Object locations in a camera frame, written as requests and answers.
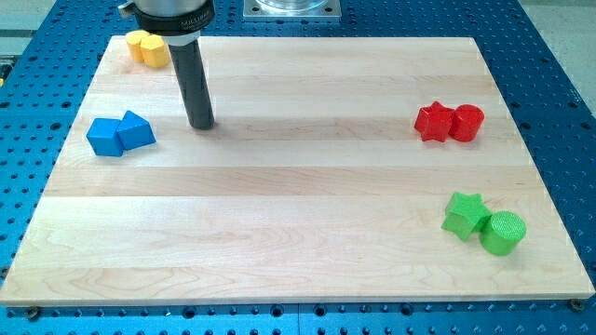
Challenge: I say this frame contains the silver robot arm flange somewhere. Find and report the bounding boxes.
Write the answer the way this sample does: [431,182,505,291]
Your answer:
[118,0,215,36]

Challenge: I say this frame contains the red star block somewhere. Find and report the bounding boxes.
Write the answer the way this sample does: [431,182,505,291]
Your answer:
[414,101,454,142]

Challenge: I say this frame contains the green star block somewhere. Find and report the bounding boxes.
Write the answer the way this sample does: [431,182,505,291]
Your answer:
[441,192,492,241]

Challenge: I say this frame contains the light wooden board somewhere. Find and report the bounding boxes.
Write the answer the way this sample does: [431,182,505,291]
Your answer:
[1,36,594,306]

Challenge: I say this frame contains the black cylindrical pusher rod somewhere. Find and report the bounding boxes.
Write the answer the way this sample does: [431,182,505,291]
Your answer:
[165,34,214,130]

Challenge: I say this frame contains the blue triangular block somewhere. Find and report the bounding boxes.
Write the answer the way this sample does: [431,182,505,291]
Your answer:
[116,111,156,150]

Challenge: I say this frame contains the red cylinder block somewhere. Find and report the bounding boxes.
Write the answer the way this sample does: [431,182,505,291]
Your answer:
[449,104,484,142]

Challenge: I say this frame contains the yellow hexagon block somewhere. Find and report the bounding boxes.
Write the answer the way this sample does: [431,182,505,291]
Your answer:
[140,34,169,68]

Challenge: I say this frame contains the blue cube block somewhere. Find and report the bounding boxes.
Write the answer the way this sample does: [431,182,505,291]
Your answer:
[87,118,124,156]

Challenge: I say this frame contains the yellow cylinder block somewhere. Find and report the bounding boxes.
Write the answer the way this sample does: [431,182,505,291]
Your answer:
[125,30,150,62]

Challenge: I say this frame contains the green cylinder block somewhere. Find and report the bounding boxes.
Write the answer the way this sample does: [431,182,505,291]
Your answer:
[480,210,527,256]

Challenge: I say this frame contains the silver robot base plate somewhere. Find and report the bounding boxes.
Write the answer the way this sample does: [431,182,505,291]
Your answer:
[242,0,342,21]

